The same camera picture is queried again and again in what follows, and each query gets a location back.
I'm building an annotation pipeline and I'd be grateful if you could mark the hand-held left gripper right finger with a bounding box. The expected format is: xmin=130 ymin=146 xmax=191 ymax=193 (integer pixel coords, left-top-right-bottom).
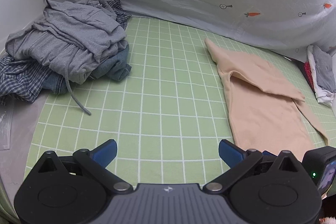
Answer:
xmin=202 ymin=139 xmax=302 ymax=192

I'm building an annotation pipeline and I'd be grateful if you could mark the peach fleece garment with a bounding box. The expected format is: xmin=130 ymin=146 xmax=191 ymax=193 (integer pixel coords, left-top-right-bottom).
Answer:
xmin=204 ymin=38 xmax=330 ymax=155

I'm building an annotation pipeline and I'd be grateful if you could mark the blue plaid shirt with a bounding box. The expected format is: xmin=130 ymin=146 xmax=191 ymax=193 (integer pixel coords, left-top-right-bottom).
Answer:
xmin=0 ymin=0 xmax=132 ymax=107

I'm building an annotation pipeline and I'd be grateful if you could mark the grey hoodie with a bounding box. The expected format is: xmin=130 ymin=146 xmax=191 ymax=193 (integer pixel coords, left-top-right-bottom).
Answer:
xmin=5 ymin=0 xmax=129 ymax=116

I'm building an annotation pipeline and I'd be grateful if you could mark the blue denim garment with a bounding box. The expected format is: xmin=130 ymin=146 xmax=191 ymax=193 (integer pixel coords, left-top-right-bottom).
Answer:
xmin=45 ymin=44 xmax=132 ymax=95

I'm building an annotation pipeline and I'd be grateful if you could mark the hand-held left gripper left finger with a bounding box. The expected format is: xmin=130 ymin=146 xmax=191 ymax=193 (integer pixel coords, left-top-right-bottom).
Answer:
xmin=35 ymin=139 xmax=133 ymax=192

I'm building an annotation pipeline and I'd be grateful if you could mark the small grey folded cloth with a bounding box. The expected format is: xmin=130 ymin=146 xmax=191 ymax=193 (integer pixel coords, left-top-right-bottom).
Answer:
xmin=313 ymin=46 xmax=336 ymax=93

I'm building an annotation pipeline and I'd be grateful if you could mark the red cloth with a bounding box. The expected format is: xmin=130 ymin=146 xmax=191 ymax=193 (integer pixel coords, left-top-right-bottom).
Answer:
xmin=303 ymin=61 xmax=316 ymax=89

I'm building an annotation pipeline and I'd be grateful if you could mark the green grid cutting mat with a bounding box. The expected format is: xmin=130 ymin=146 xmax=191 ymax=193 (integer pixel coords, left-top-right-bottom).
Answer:
xmin=0 ymin=17 xmax=336 ymax=216

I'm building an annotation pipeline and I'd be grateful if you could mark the white cloth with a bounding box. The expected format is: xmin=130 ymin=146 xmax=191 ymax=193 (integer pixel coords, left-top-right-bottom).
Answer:
xmin=307 ymin=45 xmax=335 ymax=105

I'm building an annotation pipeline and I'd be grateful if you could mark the clear plastic bag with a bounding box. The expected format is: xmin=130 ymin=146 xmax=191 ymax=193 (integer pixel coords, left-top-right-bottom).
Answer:
xmin=0 ymin=103 xmax=15 ymax=151

